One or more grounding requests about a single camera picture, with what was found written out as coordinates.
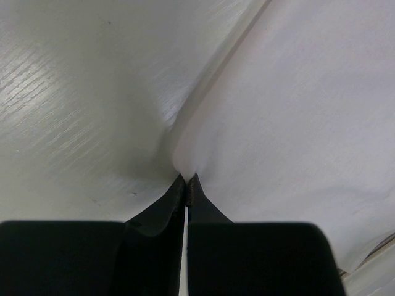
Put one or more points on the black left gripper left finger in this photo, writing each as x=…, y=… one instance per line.
x=141, y=256

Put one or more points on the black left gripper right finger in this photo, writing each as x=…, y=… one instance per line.
x=272, y=258

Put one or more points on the white tank top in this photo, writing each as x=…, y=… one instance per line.
x=299, y=125

